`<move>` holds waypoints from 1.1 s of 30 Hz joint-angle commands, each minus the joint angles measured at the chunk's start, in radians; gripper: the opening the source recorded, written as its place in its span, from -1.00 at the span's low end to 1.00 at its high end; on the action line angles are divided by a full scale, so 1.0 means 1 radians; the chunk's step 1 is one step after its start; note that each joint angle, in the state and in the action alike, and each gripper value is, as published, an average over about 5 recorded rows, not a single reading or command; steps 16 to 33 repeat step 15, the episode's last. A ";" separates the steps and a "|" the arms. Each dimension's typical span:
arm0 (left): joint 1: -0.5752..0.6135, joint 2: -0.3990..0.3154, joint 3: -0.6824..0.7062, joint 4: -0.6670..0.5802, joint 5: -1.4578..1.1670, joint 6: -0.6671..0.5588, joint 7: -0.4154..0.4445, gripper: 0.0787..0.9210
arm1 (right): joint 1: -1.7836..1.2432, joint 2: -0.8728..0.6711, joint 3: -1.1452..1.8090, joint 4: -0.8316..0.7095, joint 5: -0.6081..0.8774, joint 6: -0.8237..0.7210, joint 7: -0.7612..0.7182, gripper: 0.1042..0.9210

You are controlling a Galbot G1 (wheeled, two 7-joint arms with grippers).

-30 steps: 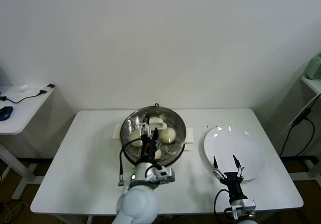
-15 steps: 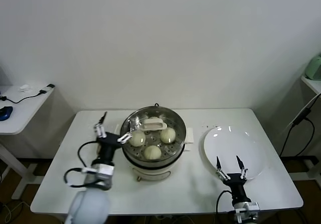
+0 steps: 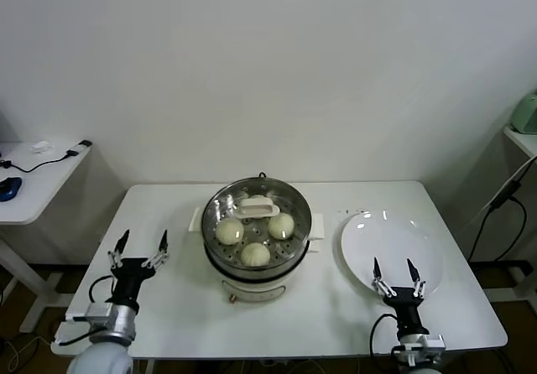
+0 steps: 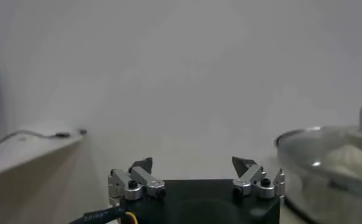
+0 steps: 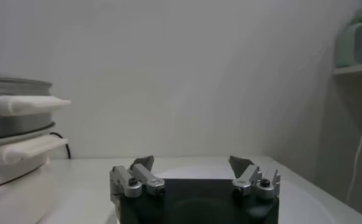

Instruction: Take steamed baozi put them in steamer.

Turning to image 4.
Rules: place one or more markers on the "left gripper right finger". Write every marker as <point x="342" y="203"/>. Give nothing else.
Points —
<point x="259" y="182"/>

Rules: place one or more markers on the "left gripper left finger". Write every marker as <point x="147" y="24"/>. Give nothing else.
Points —
<point x="129" y="184"/>

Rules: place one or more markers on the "round glass pot lid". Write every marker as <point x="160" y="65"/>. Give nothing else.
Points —
<point x="302" y="152"/>

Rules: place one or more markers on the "white steamed baozi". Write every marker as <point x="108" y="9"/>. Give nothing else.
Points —
<point x="348" y="161"/>

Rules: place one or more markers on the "white side table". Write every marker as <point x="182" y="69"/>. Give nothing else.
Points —
<point x="16" y="158"/>

